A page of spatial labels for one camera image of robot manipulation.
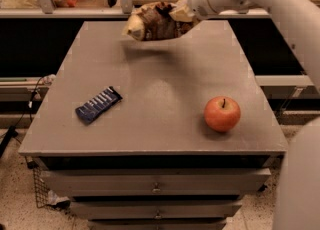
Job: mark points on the metal shelf rail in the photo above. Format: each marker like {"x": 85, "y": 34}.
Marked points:
{"x": 108, "y": 13}

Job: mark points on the top grey drawer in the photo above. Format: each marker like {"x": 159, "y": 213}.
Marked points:
{"x": 144, "y": 182}

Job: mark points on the red apple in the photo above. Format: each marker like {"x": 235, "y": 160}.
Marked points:
{"x": 222, "y": 113}

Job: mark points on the grey drawer cabinet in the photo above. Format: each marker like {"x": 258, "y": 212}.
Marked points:
{"x": 159, "y": 123}

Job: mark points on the brown chip bag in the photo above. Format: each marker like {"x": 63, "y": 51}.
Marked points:
{"x": 152, "y": 22}

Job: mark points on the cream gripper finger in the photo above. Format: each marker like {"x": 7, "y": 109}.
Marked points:
{"x": 181, "y": 11}

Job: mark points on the grey drawer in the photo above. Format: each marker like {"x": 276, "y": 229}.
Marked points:
{"x": 157, "y": 225}
{"x": 144, "y": 182}
{"x": 156, "y": 209}

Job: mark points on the middle grey drawer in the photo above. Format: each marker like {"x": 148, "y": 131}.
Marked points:
{"x": 156, "y": 209}

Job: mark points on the bottom grey drawer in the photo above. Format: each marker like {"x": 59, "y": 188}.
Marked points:
{"x": 157, "y": 225}

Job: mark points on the wire mesh basket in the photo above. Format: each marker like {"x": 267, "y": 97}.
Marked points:
{"x": 45, "y": 197}

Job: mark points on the blue snack bar wrapper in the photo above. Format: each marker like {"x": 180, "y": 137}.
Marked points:
{"x": 95, "y": 107}

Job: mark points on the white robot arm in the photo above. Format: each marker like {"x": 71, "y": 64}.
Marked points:
{"x": 298, "y": 193}

